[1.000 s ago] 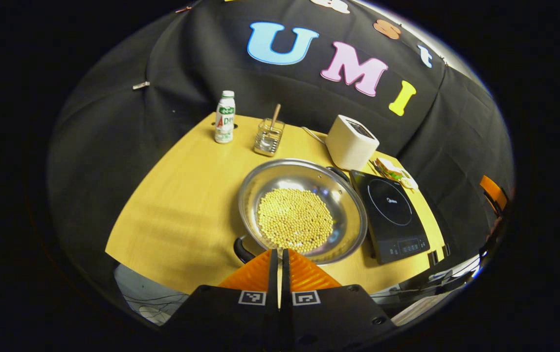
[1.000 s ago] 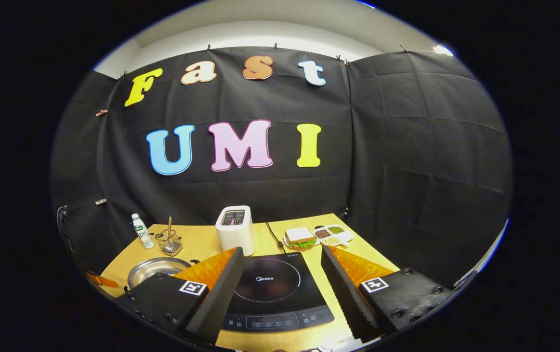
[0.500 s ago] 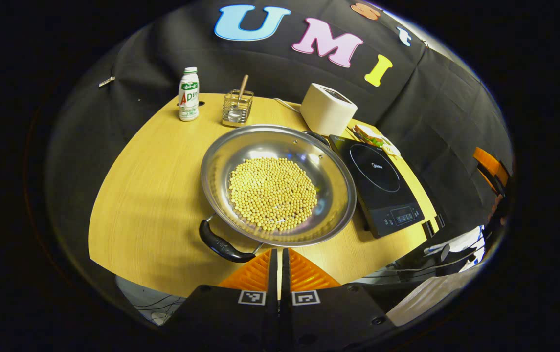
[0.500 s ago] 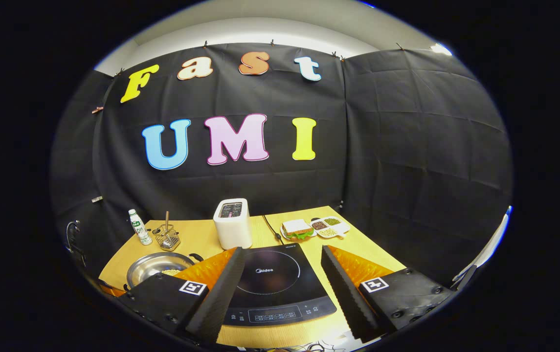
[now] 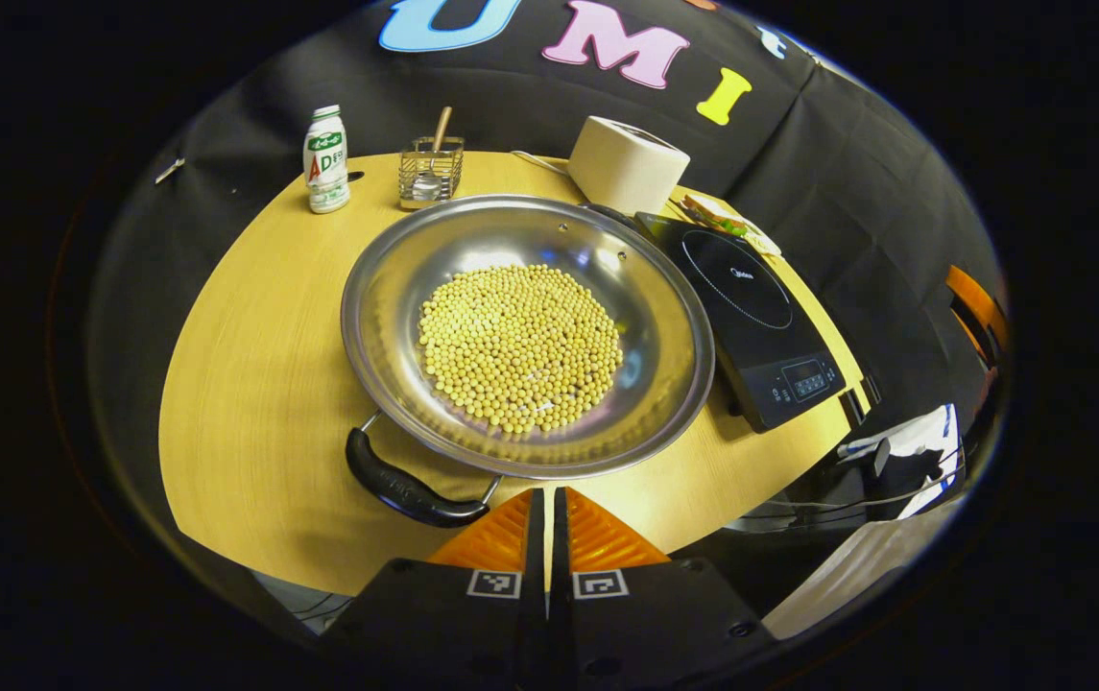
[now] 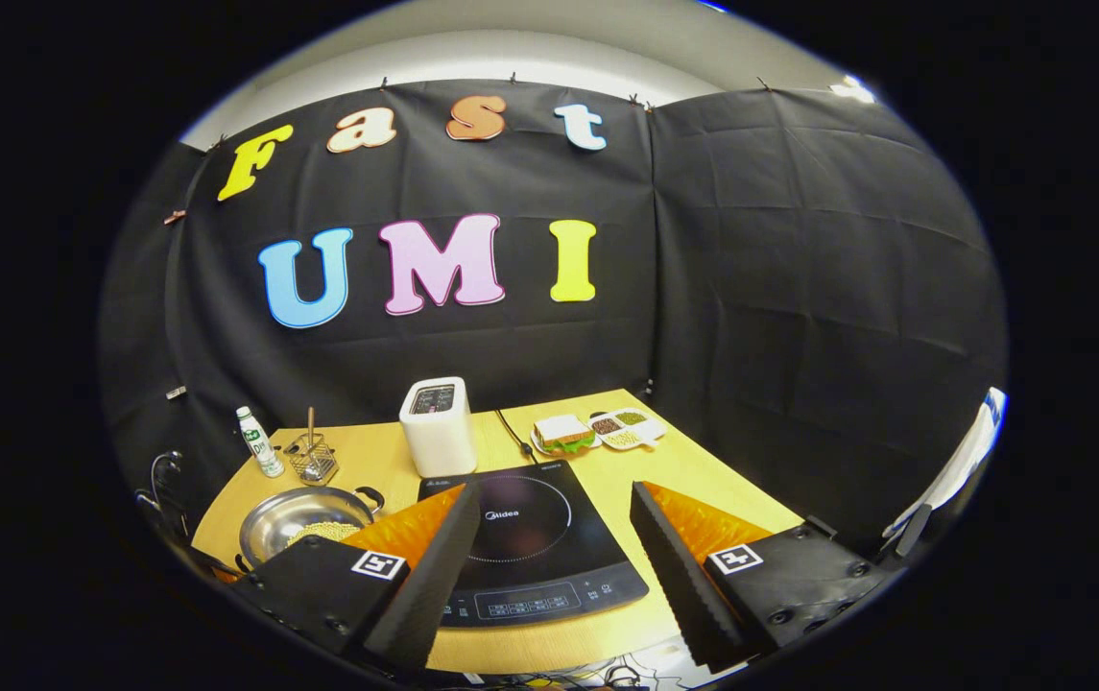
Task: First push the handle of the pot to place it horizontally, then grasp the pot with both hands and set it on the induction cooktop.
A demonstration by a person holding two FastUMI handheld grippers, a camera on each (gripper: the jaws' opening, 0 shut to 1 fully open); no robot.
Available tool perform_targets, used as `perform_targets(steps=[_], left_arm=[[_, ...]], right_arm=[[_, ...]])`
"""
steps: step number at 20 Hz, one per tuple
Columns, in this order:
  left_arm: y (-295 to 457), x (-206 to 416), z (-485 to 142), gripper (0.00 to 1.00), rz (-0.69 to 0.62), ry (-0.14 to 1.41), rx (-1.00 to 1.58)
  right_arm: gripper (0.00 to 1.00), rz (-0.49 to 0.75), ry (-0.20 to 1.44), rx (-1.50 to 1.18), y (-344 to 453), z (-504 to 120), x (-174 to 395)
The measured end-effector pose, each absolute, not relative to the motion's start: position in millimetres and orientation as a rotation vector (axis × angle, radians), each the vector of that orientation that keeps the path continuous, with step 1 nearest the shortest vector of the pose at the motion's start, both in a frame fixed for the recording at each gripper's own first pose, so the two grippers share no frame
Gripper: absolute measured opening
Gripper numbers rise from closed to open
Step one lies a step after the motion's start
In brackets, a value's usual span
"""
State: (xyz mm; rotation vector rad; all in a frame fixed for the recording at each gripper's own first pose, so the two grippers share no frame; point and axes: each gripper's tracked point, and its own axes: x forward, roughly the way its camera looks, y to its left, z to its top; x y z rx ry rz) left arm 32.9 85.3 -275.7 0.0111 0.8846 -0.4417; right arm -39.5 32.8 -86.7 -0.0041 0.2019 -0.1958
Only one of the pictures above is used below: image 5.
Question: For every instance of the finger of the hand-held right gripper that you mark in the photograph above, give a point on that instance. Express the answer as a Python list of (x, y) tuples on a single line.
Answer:
[(976, 307)]

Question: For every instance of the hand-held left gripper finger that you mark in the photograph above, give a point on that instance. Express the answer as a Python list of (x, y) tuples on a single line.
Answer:
[(559, 537), (536, 537)]

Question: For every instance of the black induction cooktop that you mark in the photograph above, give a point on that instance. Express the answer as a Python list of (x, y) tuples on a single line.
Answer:
[(751, 326)]

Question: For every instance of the white and blue cloth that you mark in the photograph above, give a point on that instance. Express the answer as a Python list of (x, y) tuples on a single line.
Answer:
[(923, 441)]

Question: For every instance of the pile of yellow soybeans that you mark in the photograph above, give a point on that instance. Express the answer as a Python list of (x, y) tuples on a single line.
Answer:
[(520, 345)]

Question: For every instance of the white plate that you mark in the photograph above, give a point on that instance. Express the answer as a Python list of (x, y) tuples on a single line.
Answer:
[(765, 245)]

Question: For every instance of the sandwich with lettuce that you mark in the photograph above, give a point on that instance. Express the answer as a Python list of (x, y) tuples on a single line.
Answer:
[(712, 216)]

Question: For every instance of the white toaster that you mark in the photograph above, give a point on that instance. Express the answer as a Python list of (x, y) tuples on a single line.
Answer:
[(621, 168)]

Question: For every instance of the white green-label drink bottle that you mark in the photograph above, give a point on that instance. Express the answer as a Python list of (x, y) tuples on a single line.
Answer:
[(326, 163)]

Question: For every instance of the small silver clip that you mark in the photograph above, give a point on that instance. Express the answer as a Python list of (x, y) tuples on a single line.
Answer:
[(168, 170)]

